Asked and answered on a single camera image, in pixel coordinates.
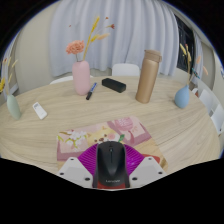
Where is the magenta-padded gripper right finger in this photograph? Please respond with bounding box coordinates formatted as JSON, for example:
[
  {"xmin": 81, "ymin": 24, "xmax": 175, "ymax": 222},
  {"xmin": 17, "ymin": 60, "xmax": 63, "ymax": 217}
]
[{"xmin": 123, "ymin": 143, "xmax": 168, "ymax": 188}]

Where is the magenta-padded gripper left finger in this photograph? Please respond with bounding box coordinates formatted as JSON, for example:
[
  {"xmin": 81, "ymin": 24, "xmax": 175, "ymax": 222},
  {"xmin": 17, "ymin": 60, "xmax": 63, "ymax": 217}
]
[{"xmin": 57, "ymin": 143, "xmax": 99, "ymax": 188}]

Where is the black computer mouse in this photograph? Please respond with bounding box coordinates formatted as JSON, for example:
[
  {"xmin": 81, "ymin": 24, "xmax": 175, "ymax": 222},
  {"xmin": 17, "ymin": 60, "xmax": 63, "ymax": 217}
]
[{"xmin": 92, "ymin": 140, "xmax": 131, "ymax": 190}]

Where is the cartoon print mouse pad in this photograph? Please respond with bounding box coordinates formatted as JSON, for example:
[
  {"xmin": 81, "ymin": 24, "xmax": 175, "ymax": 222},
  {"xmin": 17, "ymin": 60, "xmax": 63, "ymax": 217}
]
[{"xmin": 55, "ymin": 115, "xmax": 169, "ymax": 174}]

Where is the white remote control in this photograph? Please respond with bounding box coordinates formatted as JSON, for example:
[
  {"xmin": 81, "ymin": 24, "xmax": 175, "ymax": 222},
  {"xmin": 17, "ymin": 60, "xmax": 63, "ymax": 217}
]
[{"xmin": 32, "ymin": 101, "xmax": 48, "ymax": 120}]

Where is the black and blue marker pen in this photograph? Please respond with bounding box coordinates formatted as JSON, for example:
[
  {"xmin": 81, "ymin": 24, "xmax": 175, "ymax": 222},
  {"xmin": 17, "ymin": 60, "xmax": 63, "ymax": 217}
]
[{"xmin": 85, "ymin": 82, "xmax": 98, "ymax": 101}]

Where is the blue vase with dried flowers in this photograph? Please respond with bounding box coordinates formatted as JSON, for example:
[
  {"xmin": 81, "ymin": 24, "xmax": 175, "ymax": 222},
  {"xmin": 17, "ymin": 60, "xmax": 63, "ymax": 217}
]
[{"xmin": 174, "ymin": 43, "xmax": 209, "ymax": 110}]

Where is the white chair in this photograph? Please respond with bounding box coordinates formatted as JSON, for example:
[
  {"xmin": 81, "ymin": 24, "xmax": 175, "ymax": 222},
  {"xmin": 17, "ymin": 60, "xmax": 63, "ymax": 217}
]
[
  {"xmin": 210, "ymin": 103, "xmax": 224, "ymax": 136},
  {"xmin": 198, "ymin": 88, "xmax": 215, "ymax": 116},
  {"xmin": 111, "ymin": 63, "xmax": 141, "ymax": 78},
  {"xmin": 49, "ymin": 75, "xmax": 94, "ymax": 85}
]

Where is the green vase with yellow flowers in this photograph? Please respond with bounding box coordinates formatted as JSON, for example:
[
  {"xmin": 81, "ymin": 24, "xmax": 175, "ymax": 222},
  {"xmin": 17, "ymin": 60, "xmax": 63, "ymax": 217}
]
[{"xmin": 0, "ymin": 58, "xmax": 23, "ymax": 121}]

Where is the black rectangular case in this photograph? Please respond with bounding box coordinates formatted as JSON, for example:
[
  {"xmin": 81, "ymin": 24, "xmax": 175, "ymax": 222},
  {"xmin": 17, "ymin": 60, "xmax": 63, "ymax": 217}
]
[{"xmin": 101, "ymin": 77, "xmax": 127, "ymax": 94}]

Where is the bronze drink bottle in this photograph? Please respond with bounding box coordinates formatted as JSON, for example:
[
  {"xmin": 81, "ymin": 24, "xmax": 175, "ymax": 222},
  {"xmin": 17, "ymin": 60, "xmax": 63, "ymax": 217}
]
[{"xmin": 135, "ymin": 49, "xmax": 163, "ymax": 104}]

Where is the pink vase with orange flowers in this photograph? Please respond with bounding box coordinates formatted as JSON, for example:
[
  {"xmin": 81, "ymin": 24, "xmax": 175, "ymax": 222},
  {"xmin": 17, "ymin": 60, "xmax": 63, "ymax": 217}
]
[{"xmin": 65, "ymin": 15, "xmax": 116, "ymax": 97}]

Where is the dark window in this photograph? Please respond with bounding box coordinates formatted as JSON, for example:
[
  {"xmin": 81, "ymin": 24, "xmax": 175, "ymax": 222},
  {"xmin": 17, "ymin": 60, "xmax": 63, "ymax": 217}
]
[{"xmin": 174, "ymin": 14, "xmax": 196, "ymax": 74}]

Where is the wide white curtain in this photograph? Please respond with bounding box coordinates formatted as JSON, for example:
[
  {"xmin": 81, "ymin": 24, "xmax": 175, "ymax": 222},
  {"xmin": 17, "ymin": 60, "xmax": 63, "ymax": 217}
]
[{"xmin": 49, "ymin": 0, "xmax": 181, "ymax": 78}]

